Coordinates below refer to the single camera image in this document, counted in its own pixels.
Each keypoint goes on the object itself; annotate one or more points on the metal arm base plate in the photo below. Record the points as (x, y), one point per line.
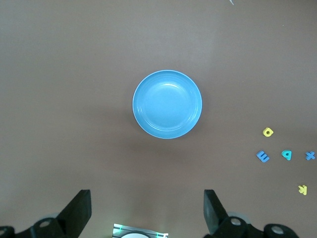
(119, 228)

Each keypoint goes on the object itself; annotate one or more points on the blue foam letter x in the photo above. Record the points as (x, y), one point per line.
(310, 156)

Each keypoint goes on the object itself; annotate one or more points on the brown table cover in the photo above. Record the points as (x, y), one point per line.
(74, 74)

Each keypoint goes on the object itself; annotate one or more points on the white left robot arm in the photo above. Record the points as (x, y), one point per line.
(135, 236)

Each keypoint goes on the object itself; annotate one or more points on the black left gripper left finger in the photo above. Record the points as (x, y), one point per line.
(71, 218)

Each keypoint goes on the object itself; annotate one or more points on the blue foam letter m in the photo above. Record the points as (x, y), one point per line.
(262, 156)

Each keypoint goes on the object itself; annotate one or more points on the yellow foam letter k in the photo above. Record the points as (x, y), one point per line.
(302, 189)

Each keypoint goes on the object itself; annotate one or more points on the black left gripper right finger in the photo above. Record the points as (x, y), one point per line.
(218, 218)

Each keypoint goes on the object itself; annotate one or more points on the teal foam letter b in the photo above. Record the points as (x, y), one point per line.
(287, 156)

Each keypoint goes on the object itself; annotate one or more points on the blue plate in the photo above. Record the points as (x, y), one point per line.
(167, 104)

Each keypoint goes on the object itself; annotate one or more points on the yellow foam letter d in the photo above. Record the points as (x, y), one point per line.
(264, 132)

